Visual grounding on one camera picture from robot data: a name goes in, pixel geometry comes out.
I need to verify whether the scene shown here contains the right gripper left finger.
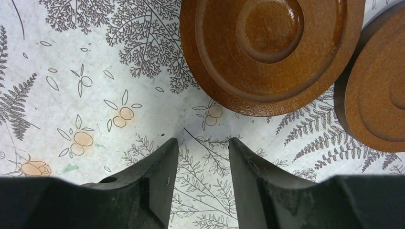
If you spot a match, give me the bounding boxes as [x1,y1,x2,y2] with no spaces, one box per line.
[0,138,179,229]

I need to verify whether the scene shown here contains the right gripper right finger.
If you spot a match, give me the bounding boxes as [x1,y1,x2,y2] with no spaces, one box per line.
[229,137,405,229]

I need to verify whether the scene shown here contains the brown wooden coaster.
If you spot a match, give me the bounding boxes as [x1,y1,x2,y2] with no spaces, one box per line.
[334,1,405,153]
[180,0,365,117]

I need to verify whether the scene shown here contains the floral tablecloth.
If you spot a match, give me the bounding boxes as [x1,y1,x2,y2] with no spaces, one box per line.
[0,0,405,229]

